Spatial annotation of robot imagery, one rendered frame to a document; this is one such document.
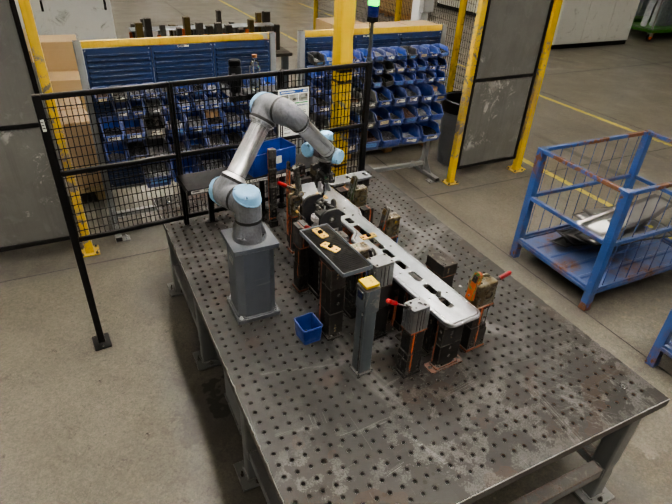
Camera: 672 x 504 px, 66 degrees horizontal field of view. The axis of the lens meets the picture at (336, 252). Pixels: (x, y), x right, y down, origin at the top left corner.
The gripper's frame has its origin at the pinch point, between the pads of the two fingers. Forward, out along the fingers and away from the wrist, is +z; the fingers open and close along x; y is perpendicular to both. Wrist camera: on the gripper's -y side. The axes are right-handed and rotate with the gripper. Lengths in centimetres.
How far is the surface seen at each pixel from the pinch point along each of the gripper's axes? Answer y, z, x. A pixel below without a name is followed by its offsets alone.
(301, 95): -55, -37, 15
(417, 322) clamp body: 109, 3, -18
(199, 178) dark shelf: -45, 0, -54
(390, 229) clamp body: 43.4, 4.5, 16.0
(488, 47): -138, -32, 252
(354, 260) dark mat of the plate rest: 81, -14, -31
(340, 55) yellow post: -58, -57, 43
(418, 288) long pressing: 92, 2, -4
